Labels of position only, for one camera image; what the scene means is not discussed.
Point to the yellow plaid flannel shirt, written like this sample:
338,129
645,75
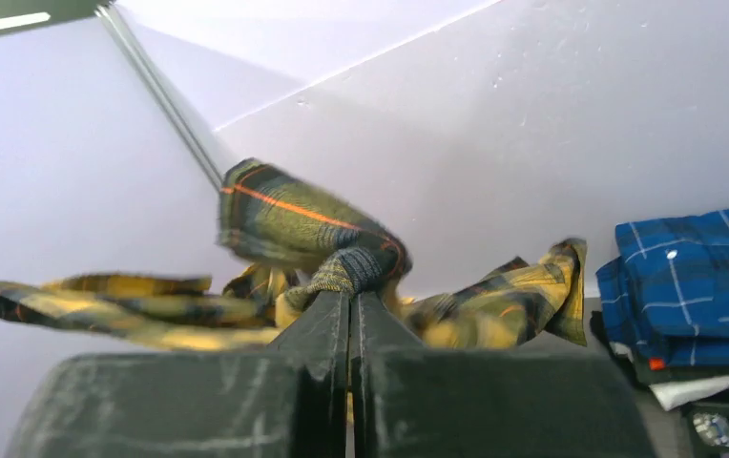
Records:
300,241

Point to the black folded garment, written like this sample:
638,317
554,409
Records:
635,370

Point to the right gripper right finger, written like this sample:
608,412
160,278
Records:
410,400

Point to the blue plaid folded shirt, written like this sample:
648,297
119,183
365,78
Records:
666,296

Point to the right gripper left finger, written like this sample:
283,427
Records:
284,400

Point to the black foam-lined carrying case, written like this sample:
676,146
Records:
708,428

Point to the white folded garment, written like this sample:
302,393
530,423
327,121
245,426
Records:
680,385

